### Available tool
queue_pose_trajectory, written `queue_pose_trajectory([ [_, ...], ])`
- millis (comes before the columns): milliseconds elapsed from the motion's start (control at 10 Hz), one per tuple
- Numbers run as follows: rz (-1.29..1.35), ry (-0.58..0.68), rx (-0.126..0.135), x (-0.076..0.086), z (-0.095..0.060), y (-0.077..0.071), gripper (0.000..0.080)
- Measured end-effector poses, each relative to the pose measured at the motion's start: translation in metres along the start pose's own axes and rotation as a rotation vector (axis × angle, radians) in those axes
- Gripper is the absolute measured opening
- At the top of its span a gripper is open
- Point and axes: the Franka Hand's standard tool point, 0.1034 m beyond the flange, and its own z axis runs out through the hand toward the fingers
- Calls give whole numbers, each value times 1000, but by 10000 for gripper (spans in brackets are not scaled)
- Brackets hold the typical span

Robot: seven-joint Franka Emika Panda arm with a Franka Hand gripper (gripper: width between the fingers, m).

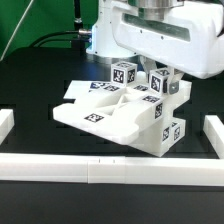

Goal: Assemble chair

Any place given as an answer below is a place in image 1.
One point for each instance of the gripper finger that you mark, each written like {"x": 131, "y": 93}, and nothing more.
{"x": 174, "y": 78}
{"x": 148, "y": 65}

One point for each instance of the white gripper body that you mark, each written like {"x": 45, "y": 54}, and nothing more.
{"x": 190, "y": 38}

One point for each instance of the white tagged cube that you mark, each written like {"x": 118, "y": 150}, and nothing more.
{"x": 123, "y": 73}
{"x": 158, "y": 81}

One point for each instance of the white chair back frame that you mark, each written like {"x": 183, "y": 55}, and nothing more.
{"x": 122, "y": 114}

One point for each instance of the white chair seat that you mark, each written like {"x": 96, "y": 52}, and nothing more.
{"x": 156, "y": 139}

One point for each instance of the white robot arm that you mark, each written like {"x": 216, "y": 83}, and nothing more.
{"x": 104, "y": 46}

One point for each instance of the grey diagonal rod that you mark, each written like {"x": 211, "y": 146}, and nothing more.
{"x": 26, "y": 11}

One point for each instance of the white U-shaped fence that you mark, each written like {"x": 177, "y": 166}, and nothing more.
{"x": 115, "y": 170}

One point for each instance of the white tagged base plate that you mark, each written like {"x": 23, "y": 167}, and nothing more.
{"x": 78, "y": 88}

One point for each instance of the black vertical post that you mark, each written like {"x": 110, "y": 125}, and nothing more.
{"x": 77, "y": 22}

